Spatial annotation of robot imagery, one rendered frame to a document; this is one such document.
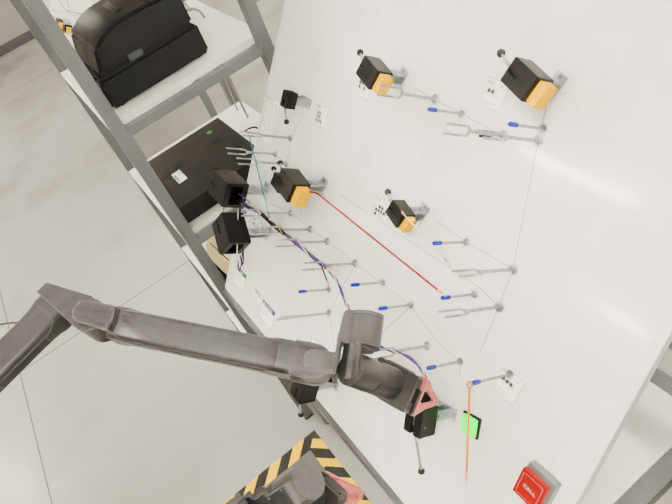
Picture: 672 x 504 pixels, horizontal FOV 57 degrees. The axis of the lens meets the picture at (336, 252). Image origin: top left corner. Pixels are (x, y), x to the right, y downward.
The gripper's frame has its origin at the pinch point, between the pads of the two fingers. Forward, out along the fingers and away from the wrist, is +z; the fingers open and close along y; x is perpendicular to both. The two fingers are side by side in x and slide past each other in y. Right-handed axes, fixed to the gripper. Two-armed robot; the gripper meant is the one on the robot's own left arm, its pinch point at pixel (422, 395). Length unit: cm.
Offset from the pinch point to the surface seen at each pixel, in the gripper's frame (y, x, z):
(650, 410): -17, -16, 51
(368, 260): 27.2, -20.1, -0.8
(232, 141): 108, -42, -2
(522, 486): -20.6, 5.8, 6.3
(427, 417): -2.4, 3.1, 0.8
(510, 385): -13.2, -8.2, 3.9
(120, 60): 90, -42, -48
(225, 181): 69, -25, -18
